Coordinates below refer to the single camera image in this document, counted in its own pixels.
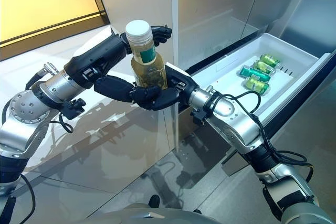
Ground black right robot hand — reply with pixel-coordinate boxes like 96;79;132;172
136;63;200;111

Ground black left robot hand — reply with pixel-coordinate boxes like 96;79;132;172
64;24;173;103

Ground yellow drink bottle white cap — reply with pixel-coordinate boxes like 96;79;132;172
125;19;169;90

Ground white fridge drawer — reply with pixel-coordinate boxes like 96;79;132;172
183;33;331;127

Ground stainless steel fridge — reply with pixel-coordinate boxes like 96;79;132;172
170;0;336;177

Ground dark green drink can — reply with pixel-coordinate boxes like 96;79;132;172
239;66;271;82

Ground light green drink can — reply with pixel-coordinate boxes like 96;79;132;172
244;76;270;95
253;61;276;74
259;54;281;68

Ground white counter cabinet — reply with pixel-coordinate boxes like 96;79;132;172
0;24;182;224

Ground robot silver legs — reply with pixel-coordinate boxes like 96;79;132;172
104;202;197;224

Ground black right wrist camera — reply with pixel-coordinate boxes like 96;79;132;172
191;110;211;125

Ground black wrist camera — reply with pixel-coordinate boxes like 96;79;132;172
191;110;211;125
61;98;86;120

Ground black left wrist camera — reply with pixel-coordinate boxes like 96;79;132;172
61;98;86;120

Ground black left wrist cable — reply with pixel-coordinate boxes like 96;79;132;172
49;115;74;134

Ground yellow window with black frame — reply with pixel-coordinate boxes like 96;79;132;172
0;0;111;54

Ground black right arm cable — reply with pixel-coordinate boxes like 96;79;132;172
209;90;316;177

